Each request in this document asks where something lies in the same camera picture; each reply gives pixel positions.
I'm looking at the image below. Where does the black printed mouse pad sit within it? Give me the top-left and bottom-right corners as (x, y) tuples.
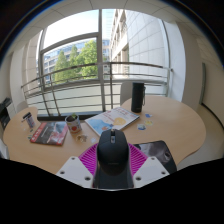
(94, 140), (178, 190)

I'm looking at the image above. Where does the printed white tin can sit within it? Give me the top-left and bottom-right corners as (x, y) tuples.
(22, 112), (36, 130)

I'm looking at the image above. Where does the grey metal railing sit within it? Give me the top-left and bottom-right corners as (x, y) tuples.
(20, 61), (173, 118)

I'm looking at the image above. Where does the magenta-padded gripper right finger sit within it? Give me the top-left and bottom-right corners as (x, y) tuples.
(127, 143), (170, 189)

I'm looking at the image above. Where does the light blue magazine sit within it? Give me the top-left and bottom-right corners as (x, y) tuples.
(84, 107), (140, 136)

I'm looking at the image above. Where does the white chair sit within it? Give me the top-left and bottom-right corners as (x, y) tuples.
(0, 138), (10, 160)
(119, 81), (134, 106)
(15, 100), (29, 113)

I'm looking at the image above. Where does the black computer mouse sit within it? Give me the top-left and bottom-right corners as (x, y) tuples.
(96, 129), (130, 177)

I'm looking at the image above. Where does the small white plant pot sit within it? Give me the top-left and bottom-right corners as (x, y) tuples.
(65, 113), (82, 134)

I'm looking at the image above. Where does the black drink bottle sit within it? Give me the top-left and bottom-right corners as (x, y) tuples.
(130, 82), (146, 113)

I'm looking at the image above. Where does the grey-green door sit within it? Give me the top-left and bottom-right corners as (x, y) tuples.
(199, 63), (207, 104)

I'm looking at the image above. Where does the black and white printer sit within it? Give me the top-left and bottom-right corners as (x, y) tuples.
(0, 97), (14, 129)

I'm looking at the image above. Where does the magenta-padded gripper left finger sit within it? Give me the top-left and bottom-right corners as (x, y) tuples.
(54, 143), (101, 189)

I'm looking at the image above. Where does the red and black magazine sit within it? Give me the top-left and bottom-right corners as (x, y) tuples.
(29, 121), (69, 146)

